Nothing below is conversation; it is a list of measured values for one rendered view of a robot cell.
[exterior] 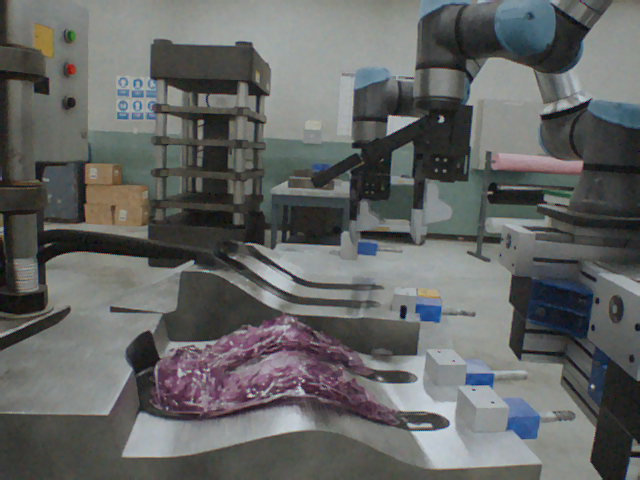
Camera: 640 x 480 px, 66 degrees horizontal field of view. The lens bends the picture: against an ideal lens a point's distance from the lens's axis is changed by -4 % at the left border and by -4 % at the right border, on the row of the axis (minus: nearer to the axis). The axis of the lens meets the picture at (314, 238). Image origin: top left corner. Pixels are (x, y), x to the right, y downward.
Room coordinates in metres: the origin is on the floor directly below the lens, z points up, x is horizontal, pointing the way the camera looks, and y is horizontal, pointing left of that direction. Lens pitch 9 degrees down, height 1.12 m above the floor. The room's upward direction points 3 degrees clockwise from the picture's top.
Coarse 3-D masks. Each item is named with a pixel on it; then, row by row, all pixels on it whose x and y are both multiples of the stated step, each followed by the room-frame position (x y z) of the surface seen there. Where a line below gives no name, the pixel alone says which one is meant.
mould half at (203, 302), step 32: (160, 288) 0.92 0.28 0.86; (192, 288) 0.77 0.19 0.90; (224, 288) 0.76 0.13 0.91; (256, 288) 0.79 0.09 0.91; (288, 288) 0.86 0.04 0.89; (192, 320) 0.77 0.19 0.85; (224, 320) 0.76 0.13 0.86; (256, 320) 0.75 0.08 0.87; (320, 320) 0.74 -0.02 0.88; (352, 320) 0.73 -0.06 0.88; (384, 320) 0.72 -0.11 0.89; (416, 320) 0.72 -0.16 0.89; (416, 352) 0.71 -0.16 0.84
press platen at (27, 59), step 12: (0, 48) 0.90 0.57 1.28; (12, 48) 0.91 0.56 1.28; (24, 48) 0.93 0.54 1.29; (0, 60) 0.90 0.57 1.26; (12, 60) 0.91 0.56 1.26; (24, 60) 0.92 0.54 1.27; (36, 60) 0.94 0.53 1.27; (0, 72) 0.91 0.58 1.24; (12, 72) 0.92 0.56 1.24; (24, 72) 0.92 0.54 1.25; (36, 72) 0.94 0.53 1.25
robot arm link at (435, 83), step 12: (420, 72) 0.76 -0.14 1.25; (432, 72) 0.75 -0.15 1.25; (444, 72) 0.74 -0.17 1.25; (456, 72) 0.75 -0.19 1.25; (420, 84) 0.76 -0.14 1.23; (432, 84) 0.75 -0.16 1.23; (444, 84) 0.74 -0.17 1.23; (456, 84) 0.75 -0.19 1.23; (420, 96) 0.76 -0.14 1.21; (432, 96) 0.75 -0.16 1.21; (444, 96) 0.74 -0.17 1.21; (456, 96) 0.75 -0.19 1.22
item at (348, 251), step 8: (344, 232) 1.10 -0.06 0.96; (344, 240) 1.07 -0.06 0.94; (360, 240) 1.09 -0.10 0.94; (368, 240) 1.09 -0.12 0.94; (376, 240) 1.09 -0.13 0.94; (344, 248) 1.07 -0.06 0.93; (352, 248) 1.07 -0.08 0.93; (360, 248) 1.07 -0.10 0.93; (368, 248) 1.06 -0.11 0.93; (376, 248) 1.07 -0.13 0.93; (384, 248) 1.07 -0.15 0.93; (392, 248) 1.07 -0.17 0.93; (400, 248) 1.07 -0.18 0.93; (344, 256) 1.07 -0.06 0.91; (352, 256) 1.07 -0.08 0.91
